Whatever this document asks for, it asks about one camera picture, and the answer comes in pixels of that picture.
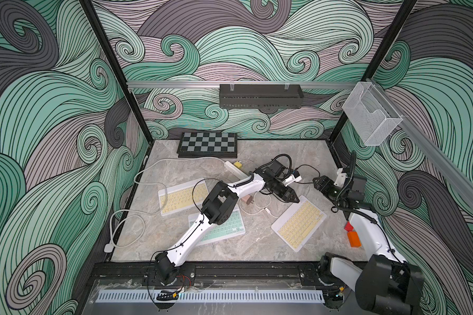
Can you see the white slotted cable duct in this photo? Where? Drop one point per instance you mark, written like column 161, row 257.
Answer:
column 213, row 296

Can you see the red block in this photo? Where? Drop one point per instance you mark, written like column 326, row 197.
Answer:
column 348, row 227

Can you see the pink charger adapter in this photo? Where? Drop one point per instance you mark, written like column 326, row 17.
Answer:
column 248, row 199

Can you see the orange red tool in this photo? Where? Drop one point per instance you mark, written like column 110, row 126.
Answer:
column 354, row 239

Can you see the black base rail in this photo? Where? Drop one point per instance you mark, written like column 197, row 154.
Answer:
column 204, row 273

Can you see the white power strip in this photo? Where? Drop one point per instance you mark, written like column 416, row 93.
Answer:
column 241, row 175

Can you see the clear plastic wall bin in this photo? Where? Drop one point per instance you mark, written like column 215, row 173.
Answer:
column 371, row 113

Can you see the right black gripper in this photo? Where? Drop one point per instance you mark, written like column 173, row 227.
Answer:
column 326, row 186

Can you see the black chessboard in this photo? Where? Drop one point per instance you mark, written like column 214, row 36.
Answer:
column 207, row 144

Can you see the yellow keyboard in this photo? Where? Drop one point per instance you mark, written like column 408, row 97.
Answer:
column 182, row 197
column 298, row 223

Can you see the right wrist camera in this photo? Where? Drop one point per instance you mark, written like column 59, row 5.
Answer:
column 341, row 176

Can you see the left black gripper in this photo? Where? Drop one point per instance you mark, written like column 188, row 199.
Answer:
column 288, row 195

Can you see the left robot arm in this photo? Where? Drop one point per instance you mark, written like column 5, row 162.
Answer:
column 218, row 206

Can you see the green wireless keyboard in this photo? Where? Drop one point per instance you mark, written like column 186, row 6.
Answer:
column 233, row 227

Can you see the black wall tray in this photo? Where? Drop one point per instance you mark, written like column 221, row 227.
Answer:
column 264, row 97

